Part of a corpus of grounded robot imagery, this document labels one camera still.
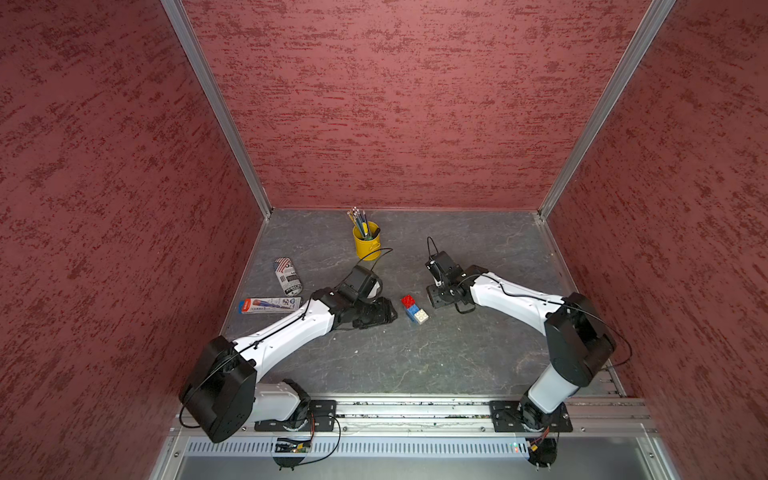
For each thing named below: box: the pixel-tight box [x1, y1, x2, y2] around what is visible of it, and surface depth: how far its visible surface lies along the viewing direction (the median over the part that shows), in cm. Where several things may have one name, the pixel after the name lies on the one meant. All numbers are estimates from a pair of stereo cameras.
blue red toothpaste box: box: [238, 297, 302, 314], surface depth 94 cm
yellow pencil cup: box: [352, 225, 382, 261], surface depth 102 cm
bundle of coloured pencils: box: [346, 206, 373, 240], surface depth 100 cm
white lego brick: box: [414, 308, 429, 325], surface depth 89 cm
